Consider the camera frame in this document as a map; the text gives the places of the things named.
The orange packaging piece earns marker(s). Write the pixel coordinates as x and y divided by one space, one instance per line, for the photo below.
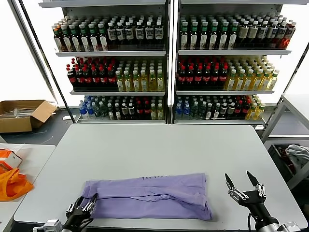
6 152

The black slanted pole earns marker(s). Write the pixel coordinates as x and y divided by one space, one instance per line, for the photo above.
296 70
47 60

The green label tea bottle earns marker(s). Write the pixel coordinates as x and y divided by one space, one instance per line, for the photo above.
233 36
214 36
204 36
103 38
185 36
65 38
74 38
224 36
194 36
93 38
84 38

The grey metal frame table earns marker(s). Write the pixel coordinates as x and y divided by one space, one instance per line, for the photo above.
295 104

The grey metal shelf unit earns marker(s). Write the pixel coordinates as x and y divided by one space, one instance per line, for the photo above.
111 53
234 52

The blue white label bottle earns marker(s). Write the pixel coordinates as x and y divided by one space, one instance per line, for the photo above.
282 32
263 32
272 32

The dark green water bottle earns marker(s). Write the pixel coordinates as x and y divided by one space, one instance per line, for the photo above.
202 111
97 111
104 111
194 111

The orange bag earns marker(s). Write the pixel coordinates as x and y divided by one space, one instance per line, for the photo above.
12 186

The small yellow juice bottle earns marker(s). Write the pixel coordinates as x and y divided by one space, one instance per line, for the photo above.
153 112
160 112
252 111
259 110

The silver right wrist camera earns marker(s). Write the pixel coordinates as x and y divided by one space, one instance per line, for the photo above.
290 227

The grey metal frame post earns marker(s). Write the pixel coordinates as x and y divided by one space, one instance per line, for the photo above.
33 48

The white label dark bottle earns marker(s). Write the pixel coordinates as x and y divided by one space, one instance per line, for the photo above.
139 32
129 32
159 32
149 32
112 32
120 32

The beige label dark bottle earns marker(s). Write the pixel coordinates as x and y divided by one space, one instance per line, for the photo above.
253 32
243 32

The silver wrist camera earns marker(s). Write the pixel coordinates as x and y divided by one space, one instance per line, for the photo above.
290 227
53 227

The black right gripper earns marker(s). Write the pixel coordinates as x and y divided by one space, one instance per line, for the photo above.
259 207

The blue sports drink bottle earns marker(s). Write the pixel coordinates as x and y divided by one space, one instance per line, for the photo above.
89 110
82 110
186 110
179 110

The red tea bottle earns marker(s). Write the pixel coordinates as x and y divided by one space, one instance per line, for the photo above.
290 33

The black storage bin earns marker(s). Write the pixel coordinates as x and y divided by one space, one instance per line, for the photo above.
275 154

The red cloth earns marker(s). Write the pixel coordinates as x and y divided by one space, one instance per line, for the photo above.
283 152

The small cola bottle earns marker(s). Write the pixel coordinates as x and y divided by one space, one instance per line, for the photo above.
139 111
146 111
239 108
246 108

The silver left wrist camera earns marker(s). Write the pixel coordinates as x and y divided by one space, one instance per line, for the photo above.
53 227

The grey crumpled cloth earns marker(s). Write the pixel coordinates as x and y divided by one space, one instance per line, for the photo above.
298 152

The small white carton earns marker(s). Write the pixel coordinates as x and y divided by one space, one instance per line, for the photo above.
13 161

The small dark drink bottle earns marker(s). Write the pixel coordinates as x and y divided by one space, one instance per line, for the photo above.
117 112
209 111
124 111
224 110
231 110
110 112
131 111
217 111

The amber tea bottle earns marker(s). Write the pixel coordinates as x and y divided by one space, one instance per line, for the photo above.
57 36

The purple t-shirt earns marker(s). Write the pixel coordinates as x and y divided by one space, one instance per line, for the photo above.
144 195

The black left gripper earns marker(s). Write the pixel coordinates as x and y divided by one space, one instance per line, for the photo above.
77 218

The red cap cola bottle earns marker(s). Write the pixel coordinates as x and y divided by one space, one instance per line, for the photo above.
79 78
111 78
198 77
87 78
215 77
72 78
207 77
223 77
103 78
190 77
95 78
181 77

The open cardboard box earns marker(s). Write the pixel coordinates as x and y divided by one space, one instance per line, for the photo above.
14 124

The clear plastic packaging bundle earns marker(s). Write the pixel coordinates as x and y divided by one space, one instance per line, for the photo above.
20 111

